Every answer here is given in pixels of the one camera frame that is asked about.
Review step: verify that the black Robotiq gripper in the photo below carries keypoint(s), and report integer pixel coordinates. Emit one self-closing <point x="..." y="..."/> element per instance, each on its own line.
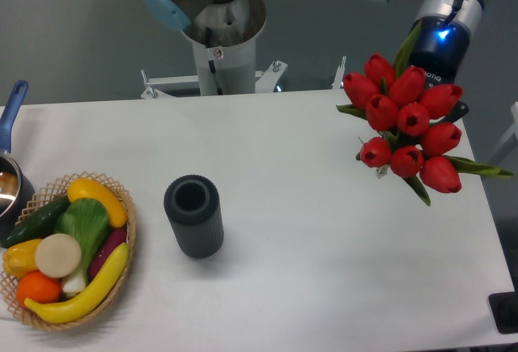
<point x="440" y="50"/>

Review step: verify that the red tulip bouquet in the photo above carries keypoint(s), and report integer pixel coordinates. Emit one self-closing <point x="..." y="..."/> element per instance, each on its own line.
<point x="414" y="136"/>

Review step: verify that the dark grey ribbed vase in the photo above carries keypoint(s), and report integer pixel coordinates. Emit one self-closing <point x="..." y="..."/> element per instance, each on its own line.
<point x="192" y="205"/>

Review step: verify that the black device at table edge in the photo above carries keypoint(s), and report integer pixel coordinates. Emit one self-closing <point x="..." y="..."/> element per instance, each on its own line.
<point x="504" y="310"/>

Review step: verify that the purple sweet potato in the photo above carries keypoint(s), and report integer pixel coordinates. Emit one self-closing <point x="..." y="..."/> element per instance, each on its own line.
<point x="114" y="238"/>

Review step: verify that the yellow squash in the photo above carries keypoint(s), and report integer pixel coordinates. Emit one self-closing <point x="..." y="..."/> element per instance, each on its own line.
<point x="89" y="188"/>

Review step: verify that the green bok choy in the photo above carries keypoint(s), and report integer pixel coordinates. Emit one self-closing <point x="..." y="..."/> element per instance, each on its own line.
<point x="86" y="220"/>

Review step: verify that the beige round disc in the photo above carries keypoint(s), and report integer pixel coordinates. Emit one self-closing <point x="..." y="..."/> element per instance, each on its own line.
<point x="58" y="255"/>

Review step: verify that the green cucumber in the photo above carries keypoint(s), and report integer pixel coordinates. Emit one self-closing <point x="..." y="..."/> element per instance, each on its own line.
<point x="37" y="225"/>

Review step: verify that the woven wicker basket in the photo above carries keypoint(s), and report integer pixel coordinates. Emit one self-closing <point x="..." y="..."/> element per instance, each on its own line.
<point x="46" y="194"/>

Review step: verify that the yellow banana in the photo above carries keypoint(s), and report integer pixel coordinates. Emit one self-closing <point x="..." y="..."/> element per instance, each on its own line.
<point x="91" y="297"/>

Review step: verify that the orange fruit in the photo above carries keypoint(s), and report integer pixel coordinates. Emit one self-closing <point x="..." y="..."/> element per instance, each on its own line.
<point x="38" y="287"/>

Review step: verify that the yellow bell pepper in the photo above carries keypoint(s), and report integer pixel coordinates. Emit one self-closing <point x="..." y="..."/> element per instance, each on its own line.
<point x="20" y="259"/>

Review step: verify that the white frame at right edge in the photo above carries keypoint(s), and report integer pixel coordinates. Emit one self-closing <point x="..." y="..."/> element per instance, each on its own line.
<point x="507" y="143"/>

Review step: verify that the white metal base frame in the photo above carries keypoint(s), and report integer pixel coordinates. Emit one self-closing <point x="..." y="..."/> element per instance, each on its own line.
<point x="266" y="81"/>

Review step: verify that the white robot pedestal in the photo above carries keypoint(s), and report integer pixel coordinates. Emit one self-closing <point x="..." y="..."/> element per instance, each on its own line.
<point x="223" y="35"/>

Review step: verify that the blue handled saucepan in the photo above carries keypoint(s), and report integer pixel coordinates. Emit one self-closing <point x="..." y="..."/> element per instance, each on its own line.
<point x="16" y="189"/>

